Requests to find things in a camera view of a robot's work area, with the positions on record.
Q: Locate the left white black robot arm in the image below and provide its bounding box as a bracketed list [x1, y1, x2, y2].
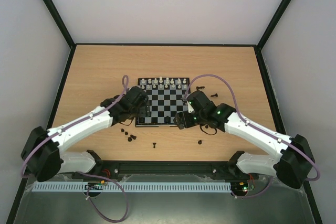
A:
[21, 86, 148, 182]

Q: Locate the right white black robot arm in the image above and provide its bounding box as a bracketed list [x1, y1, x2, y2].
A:
[173, 90, 314, 189]

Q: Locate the left circuit board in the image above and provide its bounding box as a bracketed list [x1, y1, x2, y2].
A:
[83, 180, 109, 191]

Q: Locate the circuit board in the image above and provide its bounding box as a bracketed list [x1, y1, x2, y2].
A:
[231, 180, 256, 194]
[83, 180, 109, 191]

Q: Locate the right circuit board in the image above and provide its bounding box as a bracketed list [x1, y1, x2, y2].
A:
[231, 180, 256, 194]

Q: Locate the black and silver chessboard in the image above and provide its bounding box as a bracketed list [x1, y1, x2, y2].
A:
[135, 77, 190, 127]

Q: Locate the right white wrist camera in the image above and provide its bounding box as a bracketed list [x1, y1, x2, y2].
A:
[187, 102, 194, 113]

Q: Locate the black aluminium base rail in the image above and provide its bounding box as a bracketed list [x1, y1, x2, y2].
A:
[87, 161, 259, 182]

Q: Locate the light blue slotted cable duct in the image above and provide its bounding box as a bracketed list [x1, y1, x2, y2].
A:
[32, 182, 231, 193]

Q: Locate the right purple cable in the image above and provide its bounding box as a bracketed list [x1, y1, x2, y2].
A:
[183, 74, 321, 200]

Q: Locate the left black frame post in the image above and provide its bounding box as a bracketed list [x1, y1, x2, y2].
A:
[43, 0, 76, 48]

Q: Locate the black frame post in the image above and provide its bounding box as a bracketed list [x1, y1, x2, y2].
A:
[257, 0, 292, 50]
[43, 0, 76, 48]

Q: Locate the right black frame post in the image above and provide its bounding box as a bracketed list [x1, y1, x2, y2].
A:
[257, 0, 292, 50]

